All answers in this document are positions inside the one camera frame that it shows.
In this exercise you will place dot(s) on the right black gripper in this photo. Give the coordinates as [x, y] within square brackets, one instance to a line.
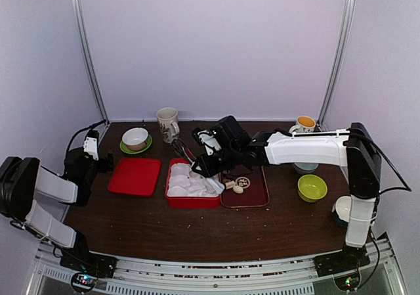
[207, 169]

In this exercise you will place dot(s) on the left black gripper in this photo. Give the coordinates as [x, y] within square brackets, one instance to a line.
[104, 167]

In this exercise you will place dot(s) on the red tin lid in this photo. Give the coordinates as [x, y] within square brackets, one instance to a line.
[135, 177]

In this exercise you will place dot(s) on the red chocolate tray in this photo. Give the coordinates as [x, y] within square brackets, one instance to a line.
[255, 196]

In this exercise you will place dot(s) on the metal serving tongs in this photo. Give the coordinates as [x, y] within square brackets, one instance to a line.
[199, 164]

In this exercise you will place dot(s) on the red tin box base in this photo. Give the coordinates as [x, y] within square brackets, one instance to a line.
[188, 202]

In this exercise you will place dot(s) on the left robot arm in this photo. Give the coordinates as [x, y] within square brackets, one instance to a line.
[25, 180]

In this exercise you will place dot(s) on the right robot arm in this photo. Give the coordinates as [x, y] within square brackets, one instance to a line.
[228, 145]

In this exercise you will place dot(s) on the white block chocolate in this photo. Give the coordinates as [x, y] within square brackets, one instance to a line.
[229, 185]

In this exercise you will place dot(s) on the white round chocolate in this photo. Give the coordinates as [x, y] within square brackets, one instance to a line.
[238, 189]

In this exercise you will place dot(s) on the green saucer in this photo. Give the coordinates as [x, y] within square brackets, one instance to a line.
[125, 149]

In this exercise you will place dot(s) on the white bowl on saucer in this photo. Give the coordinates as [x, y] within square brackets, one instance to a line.
[135, 137]

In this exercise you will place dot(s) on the white paper cupcake liners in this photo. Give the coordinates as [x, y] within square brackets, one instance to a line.
[183, 182]

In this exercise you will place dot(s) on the tall white patterned mug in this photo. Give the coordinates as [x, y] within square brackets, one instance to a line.
[168, 124]

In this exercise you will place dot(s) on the light blue patterned bowl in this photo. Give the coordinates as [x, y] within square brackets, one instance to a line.
[305, 168]

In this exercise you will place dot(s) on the white mug yellow inside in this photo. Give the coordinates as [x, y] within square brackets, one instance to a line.
[303, 124]

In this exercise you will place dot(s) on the lime green bowl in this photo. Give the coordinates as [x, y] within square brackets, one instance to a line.
[311, 188]

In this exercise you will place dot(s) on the dark bowl white inside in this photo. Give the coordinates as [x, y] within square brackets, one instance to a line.
[341, 211]

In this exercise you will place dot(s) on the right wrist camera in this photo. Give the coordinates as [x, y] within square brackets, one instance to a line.
[207, 140]

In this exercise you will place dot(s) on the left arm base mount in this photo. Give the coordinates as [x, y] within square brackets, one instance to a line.
[98, 265]

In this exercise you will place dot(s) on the front aluminium rail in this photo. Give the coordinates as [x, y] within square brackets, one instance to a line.
[296, 275]

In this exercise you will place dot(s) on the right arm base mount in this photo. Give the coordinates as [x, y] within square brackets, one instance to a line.
[335, 263]

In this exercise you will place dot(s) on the right aluminium frame post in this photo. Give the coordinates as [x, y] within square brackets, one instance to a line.
[346, 24]

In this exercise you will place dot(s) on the aluminium frame post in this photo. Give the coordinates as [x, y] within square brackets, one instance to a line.
[346, 24]
[88, 59]

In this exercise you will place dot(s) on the left aluminium frame post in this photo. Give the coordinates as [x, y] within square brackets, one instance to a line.
[88, 59]

